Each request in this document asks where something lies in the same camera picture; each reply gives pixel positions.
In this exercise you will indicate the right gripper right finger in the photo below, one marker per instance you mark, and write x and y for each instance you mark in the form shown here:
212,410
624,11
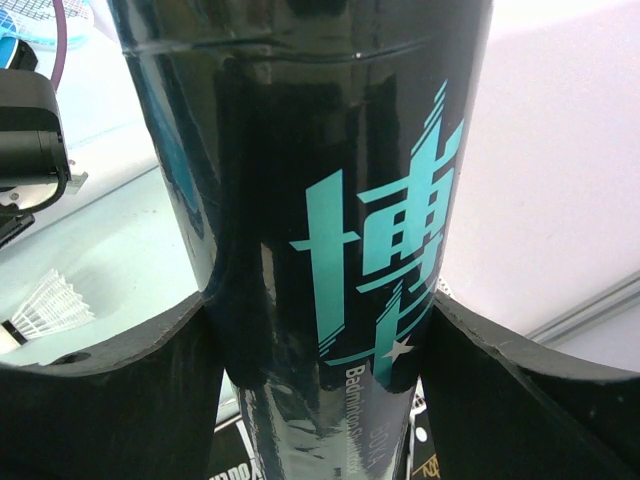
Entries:
504,407

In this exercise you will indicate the shuttlecock at table centre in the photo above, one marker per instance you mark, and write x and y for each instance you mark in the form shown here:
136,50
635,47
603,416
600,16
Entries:
52,307

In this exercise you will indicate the light blue racket left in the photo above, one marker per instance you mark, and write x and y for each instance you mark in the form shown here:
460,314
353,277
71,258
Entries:
34,22

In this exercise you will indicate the black shuttlecock tube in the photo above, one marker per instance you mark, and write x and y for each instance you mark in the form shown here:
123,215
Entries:
311,150

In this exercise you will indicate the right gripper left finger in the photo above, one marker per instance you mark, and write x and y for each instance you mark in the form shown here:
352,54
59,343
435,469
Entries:
141,405

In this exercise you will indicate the black racket cover front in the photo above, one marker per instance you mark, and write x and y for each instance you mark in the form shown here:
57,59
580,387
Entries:
232,456

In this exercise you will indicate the right aluminium frame post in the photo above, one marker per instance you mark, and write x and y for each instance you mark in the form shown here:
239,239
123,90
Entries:
602,307

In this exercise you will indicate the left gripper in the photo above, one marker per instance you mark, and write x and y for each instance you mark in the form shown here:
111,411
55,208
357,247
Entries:
33,151

